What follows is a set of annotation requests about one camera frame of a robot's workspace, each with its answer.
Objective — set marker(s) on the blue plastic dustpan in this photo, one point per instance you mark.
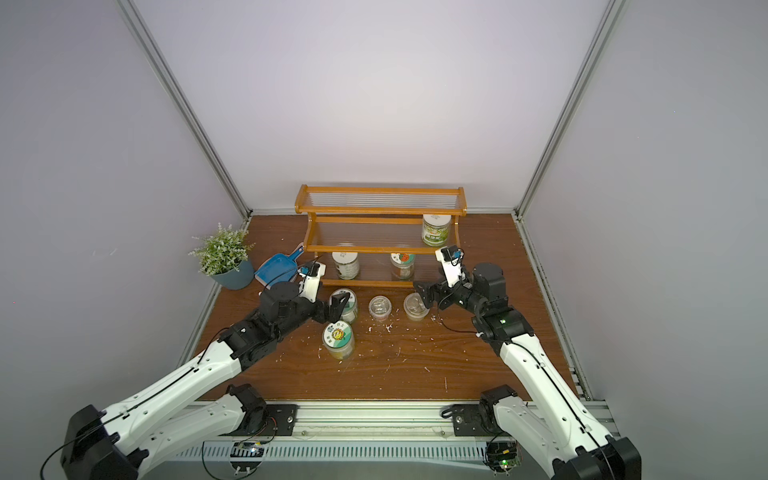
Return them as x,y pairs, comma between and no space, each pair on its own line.
279,268

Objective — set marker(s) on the sunflower label seed jar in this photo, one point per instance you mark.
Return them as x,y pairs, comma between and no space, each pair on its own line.
338,339

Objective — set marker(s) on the small clear tub brown contents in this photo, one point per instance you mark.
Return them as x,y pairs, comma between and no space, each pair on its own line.
414,307

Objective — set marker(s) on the teal plant pot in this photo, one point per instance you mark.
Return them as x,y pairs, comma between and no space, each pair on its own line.
237,278

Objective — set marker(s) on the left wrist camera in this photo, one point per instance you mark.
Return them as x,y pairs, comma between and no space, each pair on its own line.
310,275

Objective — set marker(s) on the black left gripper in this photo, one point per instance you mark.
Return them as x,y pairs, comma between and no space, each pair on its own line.
333,313

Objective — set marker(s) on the mimosa leaf label seed jar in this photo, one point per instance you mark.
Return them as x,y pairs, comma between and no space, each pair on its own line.
350,311

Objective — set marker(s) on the right corner aluminium profile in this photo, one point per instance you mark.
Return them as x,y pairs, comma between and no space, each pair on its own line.
585,72

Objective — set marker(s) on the white lid jar bottom shelf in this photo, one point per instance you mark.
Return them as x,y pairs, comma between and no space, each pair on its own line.
346,263

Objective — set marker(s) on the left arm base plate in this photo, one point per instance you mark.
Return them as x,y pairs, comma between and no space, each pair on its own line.
270,420

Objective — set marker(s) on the left corner aluminium profile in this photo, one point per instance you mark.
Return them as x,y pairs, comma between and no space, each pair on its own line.
152,51

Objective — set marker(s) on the white lid green label jar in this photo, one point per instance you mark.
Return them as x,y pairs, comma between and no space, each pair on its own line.
435,229

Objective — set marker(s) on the right controller board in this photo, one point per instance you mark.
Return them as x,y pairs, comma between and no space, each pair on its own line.
502,456

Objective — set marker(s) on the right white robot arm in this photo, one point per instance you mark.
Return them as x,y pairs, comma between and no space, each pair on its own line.
556,430

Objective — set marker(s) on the tomato label seed jar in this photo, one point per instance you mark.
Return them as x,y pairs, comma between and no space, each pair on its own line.
402,265

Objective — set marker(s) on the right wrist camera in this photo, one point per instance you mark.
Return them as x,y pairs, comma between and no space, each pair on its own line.
451,260

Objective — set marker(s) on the aluminium front rail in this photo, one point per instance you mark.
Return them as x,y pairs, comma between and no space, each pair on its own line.
366,431

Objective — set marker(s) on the wooden three-tier shelf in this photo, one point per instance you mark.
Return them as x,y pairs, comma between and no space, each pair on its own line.
375,222

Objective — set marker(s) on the left controller board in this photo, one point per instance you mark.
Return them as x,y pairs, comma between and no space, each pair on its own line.
245,458

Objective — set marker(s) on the artificial green plant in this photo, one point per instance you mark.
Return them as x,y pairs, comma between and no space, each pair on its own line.
222,252

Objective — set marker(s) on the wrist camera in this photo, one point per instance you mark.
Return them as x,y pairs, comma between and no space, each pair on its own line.
310,275
451,260

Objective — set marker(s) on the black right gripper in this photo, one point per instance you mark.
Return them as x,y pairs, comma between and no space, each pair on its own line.
444,295

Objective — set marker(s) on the small clear tub red contents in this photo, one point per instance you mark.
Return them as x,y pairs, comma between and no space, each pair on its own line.
380,308

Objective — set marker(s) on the corner aluminium profile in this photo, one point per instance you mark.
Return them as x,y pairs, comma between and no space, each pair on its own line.
585,72
152,51

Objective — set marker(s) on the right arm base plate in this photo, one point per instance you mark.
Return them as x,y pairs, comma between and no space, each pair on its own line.
471,420

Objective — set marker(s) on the controller board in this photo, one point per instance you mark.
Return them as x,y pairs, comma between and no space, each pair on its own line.
502,456
245,458

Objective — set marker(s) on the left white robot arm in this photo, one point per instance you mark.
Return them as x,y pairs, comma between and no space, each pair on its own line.
128,439

